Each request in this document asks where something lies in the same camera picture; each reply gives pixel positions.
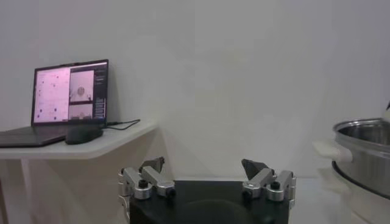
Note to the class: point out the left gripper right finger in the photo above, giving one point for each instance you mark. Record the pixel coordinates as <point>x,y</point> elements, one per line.
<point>262,179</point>

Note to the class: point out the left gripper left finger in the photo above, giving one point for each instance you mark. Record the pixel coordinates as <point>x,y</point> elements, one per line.
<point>152,179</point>

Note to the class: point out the white side table with mouse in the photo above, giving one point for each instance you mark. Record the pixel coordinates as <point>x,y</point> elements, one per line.
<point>106,143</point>

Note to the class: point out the cream electric cooking pot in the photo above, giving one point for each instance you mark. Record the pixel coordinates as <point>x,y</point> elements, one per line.
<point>332,150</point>

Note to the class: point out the black computer mouse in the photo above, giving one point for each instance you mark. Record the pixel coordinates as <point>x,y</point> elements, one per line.
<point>83,134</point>

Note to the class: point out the black laptop with lit screen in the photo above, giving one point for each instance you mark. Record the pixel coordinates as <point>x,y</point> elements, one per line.
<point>51,97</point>

